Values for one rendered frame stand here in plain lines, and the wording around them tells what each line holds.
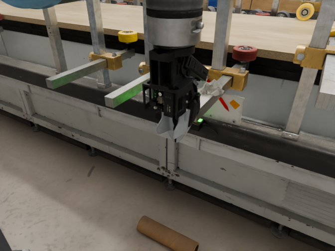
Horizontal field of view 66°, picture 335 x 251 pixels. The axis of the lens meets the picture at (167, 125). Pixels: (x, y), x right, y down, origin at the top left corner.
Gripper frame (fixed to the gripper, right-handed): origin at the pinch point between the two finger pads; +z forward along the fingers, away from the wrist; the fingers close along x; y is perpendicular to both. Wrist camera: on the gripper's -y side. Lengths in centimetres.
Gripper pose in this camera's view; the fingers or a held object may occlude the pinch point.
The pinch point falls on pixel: (177, 135)
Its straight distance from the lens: 55.7
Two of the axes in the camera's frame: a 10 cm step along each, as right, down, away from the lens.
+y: -5.1, 4.5, -7.3
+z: 0.0, 8.5, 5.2
